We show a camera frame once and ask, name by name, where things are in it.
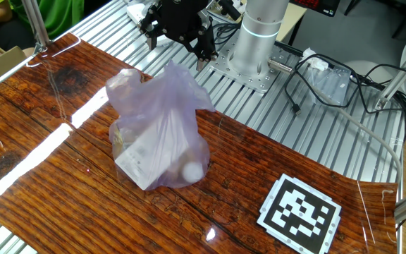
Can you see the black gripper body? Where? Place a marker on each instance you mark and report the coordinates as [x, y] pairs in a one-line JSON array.
[[185, 17]]

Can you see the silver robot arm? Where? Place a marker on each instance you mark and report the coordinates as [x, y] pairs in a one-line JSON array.
[[257, 42]]

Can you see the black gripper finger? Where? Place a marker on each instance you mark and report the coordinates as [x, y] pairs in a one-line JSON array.
[[206, 47], [155, 23]]

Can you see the white ball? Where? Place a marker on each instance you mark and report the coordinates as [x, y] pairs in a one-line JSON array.
[[192, 172]]

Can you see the clear plastic bag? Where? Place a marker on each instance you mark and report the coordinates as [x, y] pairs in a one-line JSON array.
[[330, 86]]

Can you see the black white marker board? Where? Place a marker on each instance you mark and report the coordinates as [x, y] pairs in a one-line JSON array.
[[300, 215]]

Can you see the open cardboard box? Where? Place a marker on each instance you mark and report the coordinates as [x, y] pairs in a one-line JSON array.
[[2, 61]]

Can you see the small brown box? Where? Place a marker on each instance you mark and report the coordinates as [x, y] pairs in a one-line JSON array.
[[185, 157]]

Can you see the wood grain table mat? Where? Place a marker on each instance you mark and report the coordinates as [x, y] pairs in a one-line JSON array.
[[83, 211]]

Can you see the black red digit display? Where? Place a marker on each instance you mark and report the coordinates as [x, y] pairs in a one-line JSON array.
[[315, 6]]

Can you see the aluminium frame crossbar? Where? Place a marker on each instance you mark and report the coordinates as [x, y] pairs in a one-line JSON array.
[[5, 75]]

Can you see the beige desk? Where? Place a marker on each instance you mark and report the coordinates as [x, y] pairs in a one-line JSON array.
[[293, 19]]

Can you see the white printed box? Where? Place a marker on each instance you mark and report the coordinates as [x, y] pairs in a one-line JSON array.
[[143, 158]]

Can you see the translucent purple plastic bag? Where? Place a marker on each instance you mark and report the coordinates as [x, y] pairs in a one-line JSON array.
[[160, 102]]

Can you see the person in yellow jacket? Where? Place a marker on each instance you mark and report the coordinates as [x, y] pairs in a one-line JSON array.
[[58, 17]]

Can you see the black cylindrical connector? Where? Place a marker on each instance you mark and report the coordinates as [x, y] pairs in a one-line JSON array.
[[230, 10]]

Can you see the white crumpled paper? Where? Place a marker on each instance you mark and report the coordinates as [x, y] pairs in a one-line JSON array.
[[314, 60]]

